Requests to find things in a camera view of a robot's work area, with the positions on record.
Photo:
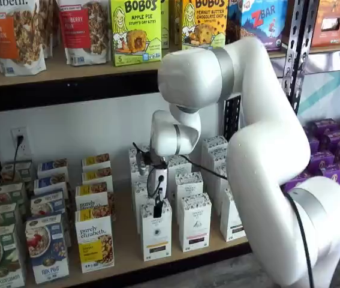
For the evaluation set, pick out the white wall outlet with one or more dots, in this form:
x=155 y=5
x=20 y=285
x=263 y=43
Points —
x=23 y=150

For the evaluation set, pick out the orange brown snack box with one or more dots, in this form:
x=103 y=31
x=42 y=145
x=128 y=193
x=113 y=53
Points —
x=331 y=24

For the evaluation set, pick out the yellow Bobo's peanut butter box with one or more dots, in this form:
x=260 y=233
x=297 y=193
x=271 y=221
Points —
x=204 y=30

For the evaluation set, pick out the white box dark strip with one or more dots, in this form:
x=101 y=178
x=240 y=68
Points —
x=221 y=192
x=214 y=143
x=231 y=222
x=217 y=158

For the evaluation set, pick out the grey perforated metal upright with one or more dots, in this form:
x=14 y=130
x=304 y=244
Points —
x=295 y=45

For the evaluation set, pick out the blue purple Zbar box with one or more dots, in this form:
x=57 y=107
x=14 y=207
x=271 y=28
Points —
x=262 y=21

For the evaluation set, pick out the black metal shelf rack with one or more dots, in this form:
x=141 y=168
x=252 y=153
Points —
x=67 y=96

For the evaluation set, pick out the orange label granola bag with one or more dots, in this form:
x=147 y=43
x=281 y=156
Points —
x=13 y=36

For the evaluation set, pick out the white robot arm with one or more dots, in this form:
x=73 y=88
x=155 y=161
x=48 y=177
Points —
x=262 y=150

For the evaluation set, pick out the red label granola bag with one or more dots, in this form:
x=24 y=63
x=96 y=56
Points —
x=82 y=36

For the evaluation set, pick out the white box yellow strip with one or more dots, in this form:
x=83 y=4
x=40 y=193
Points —
x=133 y=154
x=139 y=195
x=156 y=234
x=135 y=174

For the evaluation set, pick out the white box pink strip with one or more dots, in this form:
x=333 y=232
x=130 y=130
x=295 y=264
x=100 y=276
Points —
x=195 y=222
x=178 y=173
x=190 y=186

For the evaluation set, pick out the blue flax plus oatmeal box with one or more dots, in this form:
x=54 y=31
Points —
x=51 y=168
x=46 y=204
x=49 y=181
x=45 y=255

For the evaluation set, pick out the purely elizabeth yellow white box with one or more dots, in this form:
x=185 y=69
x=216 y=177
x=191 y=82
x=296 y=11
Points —
x=90 y=199
x=96 y=178
x=93 y=237
x=96 y=160

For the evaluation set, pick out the brown shelf board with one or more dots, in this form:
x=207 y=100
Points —
x=334 y=49
x=67 y=72
x=127 y=240

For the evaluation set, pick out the green Bobo's apple pie box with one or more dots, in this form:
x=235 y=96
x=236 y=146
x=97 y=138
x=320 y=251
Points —
x=135 y=36

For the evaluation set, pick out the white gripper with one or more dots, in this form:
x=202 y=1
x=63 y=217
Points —
x=163 y=186

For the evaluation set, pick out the white banner teal stripe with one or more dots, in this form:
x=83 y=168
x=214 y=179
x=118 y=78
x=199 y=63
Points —
x=331 y=87

